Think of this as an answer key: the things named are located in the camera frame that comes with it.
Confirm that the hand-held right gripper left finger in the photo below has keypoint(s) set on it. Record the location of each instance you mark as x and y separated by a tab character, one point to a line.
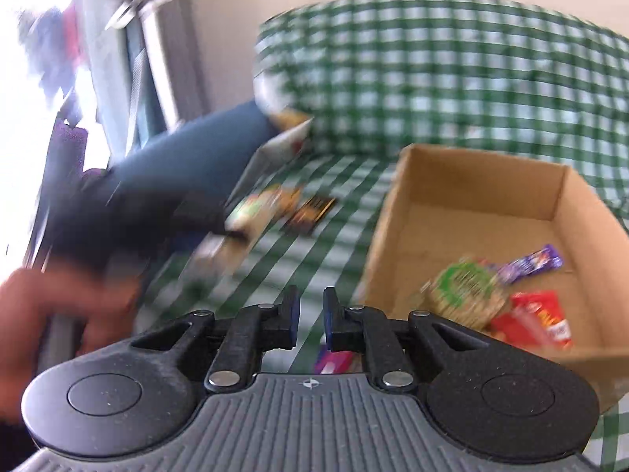
294	317

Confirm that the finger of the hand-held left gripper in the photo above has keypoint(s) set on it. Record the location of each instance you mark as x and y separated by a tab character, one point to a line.
206	221

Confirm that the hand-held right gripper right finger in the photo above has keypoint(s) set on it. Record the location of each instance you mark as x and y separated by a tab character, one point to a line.
329	319

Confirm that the pale green snack packet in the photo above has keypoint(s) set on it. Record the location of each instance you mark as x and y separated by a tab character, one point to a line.
221	255

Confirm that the green round snack packet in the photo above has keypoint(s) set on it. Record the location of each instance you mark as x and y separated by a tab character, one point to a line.
467	290

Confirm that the brown cardboard box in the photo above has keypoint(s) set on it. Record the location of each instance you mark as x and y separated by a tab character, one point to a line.
467	182

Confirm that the red snack packet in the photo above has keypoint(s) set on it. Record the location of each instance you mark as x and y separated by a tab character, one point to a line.
535	319

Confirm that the purple snack packet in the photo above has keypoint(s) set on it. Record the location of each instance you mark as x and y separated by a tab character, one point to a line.
530	263

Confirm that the person's left hand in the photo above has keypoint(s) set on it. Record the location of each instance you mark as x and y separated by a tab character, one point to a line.
49	305

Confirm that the pink snack packet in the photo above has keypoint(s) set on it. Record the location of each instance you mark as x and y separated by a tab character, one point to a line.
334	361

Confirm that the yellow snack packet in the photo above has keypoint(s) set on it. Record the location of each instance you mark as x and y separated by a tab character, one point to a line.
265	204

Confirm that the dark brown snack packet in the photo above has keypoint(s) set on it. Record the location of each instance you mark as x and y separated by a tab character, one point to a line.
309	214

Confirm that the white printed box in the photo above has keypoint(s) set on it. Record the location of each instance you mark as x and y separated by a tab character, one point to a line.
285	142

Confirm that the grey curtain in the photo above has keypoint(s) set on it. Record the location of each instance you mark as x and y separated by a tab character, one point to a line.
167	59

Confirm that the green checked blanket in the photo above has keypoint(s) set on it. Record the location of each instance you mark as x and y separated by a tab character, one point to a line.
442	83

